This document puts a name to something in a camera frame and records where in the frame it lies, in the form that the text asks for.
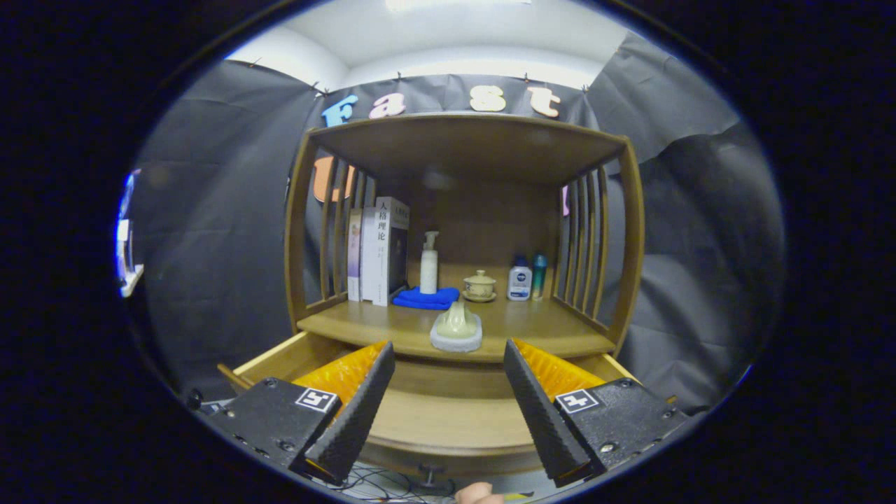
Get black floor device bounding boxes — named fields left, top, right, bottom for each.
left=183, top=388, right=232, bottom=417

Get white lotion bottle blue cap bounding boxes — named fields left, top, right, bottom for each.
left=507, top=255, right=533, bottom=302

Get white pump bottle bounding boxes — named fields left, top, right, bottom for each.
left=420, top=232, right=440, bottom=295

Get black floor cables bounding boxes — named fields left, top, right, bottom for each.
left=329, top=465, right=456, bottom=503

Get beige handled scrub pad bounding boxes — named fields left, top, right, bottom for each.
left=429, top=301, right=484, bottom=353

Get thin white book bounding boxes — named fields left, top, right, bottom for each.
left=360, top=206, right=379, bottom=303

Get thick white book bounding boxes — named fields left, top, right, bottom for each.
left=373, top=197, right=411, bottom=307

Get wooden drawer with black knob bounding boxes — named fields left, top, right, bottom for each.
left=217, top=330, right=676, bottom=491

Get folded blue cloth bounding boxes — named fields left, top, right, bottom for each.
left=392, top=286, right=461, bottom=311

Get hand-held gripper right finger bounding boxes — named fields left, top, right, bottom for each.
left=503, top=339, right=690, bottom=489

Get wooden cabinet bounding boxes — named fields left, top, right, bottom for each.
left=283, top=112, right=645, bottom=382

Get beige lidded ceramic cup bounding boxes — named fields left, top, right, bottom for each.
left=462, top=269, right=498, bottom=303

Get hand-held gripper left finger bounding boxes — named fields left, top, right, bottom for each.
left=199, top=340, right=396, bottom=485

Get wooden countertop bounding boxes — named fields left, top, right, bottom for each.
left=296, top=297, right=617, bottom=363

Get purple book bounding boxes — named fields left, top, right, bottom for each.
left=347, top=209, right=363, bottom=302

